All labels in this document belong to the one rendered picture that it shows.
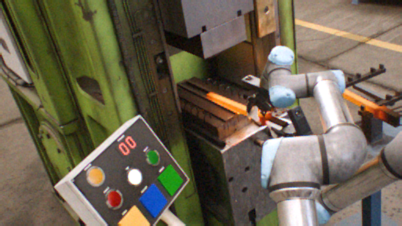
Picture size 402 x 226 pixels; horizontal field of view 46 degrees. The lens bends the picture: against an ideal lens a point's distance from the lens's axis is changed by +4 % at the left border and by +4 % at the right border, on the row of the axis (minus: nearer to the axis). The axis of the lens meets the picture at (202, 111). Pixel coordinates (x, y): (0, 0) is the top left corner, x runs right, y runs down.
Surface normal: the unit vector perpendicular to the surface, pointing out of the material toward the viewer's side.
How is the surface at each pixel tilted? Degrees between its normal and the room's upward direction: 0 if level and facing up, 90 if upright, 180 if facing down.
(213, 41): 90
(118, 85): 90
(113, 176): 60
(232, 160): 90
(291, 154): 31
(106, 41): 90
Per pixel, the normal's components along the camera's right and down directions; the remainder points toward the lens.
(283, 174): -0.56, -0.29
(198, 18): 0.59, 0.32
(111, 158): 0.67, -0.33
